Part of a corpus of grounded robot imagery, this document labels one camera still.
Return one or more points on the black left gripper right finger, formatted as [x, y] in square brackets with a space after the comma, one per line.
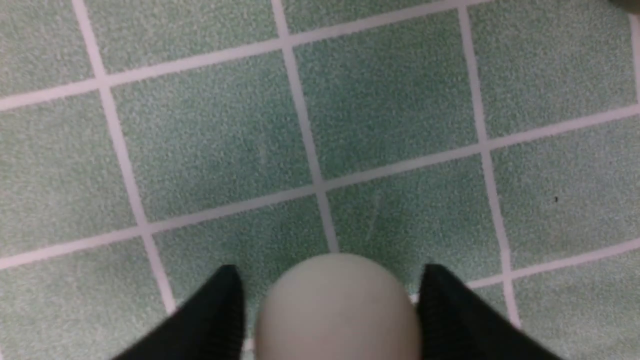
[457, 324]

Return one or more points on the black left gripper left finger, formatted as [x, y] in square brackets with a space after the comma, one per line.
[211, 325]

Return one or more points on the white ping-pong ball with logo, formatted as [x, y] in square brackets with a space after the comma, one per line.
[337, 306]

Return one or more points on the green checkered tablecloth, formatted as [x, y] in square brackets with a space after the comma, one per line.
[144, 143]

